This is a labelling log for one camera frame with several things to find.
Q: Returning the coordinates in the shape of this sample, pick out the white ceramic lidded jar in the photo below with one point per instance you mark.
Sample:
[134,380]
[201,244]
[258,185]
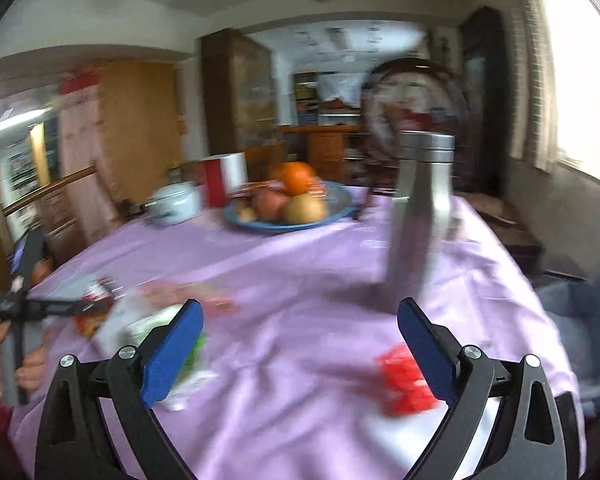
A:
[172,205]

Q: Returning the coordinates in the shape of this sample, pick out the dark tall cabinet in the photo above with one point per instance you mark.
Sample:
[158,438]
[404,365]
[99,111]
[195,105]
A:
[485,110]

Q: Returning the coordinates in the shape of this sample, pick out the blue fruit plate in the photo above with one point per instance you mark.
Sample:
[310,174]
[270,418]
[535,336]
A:
[337,202]

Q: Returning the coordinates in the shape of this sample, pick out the wooden side table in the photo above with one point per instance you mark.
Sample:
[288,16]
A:
[510,230]

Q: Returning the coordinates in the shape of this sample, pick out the steel water bottle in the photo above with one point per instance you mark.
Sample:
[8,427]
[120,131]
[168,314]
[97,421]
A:
[415,240]

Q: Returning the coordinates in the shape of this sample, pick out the carved wooden chair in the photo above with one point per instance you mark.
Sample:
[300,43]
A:
[325,147]

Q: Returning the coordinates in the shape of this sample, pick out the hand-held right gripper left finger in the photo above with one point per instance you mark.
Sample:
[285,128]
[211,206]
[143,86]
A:
[172,350]

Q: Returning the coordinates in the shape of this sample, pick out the person's left hand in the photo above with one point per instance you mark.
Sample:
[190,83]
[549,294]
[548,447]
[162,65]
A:
[32,372]

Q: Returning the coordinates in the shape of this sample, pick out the purple tablecloth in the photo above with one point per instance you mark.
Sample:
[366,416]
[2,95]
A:
[305,285]

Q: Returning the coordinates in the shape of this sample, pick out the white hanging cloth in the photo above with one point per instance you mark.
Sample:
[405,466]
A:
[342,85]

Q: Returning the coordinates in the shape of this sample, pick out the red ribbon bow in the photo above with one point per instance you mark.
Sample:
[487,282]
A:
[400,380]

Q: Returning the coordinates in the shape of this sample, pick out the green wet wipes packet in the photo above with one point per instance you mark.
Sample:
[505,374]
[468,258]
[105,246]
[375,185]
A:
[195,355]

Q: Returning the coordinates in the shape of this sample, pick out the beige window curtain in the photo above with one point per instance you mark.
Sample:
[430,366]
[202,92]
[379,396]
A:
[530,85]

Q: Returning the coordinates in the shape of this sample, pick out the pink floral curtain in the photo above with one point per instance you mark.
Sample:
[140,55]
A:
[80,135]

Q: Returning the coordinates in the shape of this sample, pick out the round decorative screen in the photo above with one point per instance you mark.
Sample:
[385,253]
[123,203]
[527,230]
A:
[405,95]

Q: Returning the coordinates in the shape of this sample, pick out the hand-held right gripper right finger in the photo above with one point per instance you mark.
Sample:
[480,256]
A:
[425,350]

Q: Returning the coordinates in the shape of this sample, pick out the red snack packet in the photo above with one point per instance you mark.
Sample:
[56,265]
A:
[87,325]

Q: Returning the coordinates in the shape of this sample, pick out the red and white box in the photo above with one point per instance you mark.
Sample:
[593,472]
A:
[220,177]

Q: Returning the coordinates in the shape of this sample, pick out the clear plastic wrapper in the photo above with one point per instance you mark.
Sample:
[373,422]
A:
[190,292]

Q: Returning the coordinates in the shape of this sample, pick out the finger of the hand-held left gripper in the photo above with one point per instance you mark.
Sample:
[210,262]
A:
[30,260]
[65,307]

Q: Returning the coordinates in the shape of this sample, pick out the light wooden wardrobe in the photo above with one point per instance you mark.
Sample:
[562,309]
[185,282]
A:
[140,120]

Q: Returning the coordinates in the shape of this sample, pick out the orange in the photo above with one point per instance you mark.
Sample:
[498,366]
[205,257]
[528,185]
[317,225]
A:
[297,177]

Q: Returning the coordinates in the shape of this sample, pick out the brown display cabinet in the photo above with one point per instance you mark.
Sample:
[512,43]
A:
[240,90]

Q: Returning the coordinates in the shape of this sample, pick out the blue cushioned chair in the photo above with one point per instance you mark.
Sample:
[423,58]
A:
[580,310]

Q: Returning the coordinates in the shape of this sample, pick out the red apple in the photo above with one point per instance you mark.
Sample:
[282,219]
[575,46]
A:
[270,205]

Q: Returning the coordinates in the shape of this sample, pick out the wooden armchair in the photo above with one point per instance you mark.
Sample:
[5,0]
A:
[70,180]

